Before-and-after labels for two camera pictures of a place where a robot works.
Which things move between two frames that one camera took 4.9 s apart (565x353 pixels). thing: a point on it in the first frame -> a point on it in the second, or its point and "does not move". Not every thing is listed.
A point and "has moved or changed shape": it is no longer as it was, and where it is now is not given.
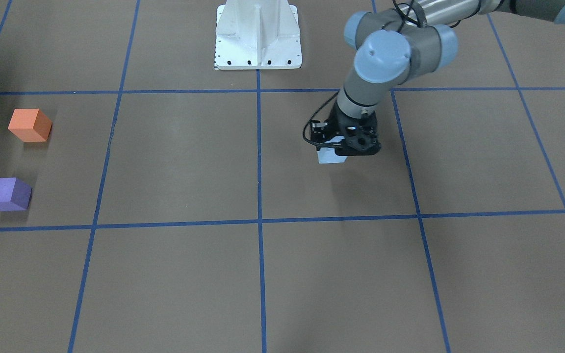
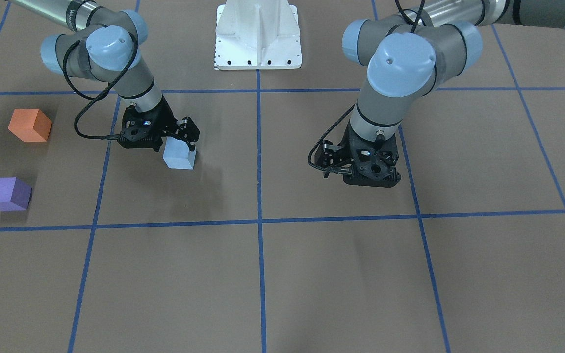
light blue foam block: [328, 155] has moved or changed shape
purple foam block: [7, 194] does not move
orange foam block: [30, 125] does not move
